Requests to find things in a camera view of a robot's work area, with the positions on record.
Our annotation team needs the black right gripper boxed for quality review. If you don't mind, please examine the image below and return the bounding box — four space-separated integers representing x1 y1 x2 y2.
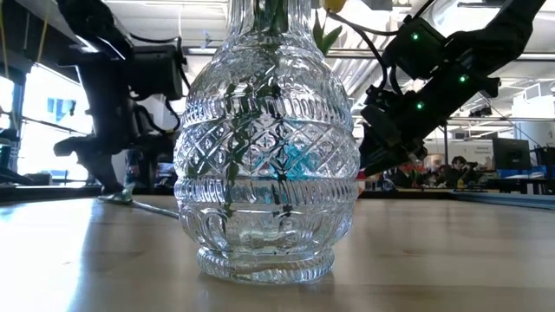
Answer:
358 86 428 179

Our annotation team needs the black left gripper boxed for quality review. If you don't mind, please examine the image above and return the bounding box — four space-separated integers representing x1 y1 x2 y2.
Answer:
53 101 144 195

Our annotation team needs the clear cut-glass vase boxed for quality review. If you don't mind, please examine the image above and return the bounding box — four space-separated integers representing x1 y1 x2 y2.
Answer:
173 0 362 286

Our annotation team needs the blue artificial flower spray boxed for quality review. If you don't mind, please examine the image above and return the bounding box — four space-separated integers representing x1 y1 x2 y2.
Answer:
186 0 296 222

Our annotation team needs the yellow artificial tulip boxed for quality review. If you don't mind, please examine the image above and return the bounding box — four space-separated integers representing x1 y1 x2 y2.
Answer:
311 0 349 56

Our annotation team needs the person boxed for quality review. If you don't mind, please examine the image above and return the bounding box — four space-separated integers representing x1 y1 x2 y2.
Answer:
445 154 480 188

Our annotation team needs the large bright window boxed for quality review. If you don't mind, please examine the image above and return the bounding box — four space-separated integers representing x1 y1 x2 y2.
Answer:
0 63 95 182

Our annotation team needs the black computer monitor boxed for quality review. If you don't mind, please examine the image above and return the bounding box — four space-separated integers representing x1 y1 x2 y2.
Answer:
492 137 532 172

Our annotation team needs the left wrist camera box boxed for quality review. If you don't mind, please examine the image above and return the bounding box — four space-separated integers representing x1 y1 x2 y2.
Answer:
128 42 186 101

